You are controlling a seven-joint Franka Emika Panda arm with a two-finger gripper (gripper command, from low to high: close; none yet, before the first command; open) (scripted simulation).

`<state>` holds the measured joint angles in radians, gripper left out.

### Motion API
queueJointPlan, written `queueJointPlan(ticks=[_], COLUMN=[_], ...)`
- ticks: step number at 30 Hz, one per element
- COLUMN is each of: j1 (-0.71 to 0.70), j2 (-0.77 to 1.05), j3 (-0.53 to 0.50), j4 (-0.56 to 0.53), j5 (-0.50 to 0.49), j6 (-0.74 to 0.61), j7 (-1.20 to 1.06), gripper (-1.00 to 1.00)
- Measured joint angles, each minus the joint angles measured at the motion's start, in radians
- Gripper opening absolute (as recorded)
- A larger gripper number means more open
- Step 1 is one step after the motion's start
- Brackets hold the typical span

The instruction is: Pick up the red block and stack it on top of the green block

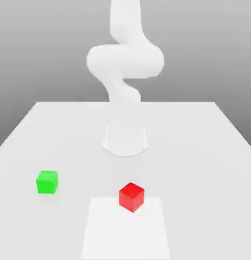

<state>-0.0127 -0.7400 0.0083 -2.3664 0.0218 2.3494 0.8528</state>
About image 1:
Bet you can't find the small red cube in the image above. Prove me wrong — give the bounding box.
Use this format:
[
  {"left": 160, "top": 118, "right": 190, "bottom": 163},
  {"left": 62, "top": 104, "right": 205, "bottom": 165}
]
[{"left": 118, "top": 182, "right": 145, "bottom": 213}]

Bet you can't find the small green cube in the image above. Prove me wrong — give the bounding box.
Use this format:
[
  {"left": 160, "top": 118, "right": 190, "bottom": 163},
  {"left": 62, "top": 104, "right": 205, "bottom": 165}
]
[{"left": 36, "top": 170, "right": 59, "bottom": 194}]

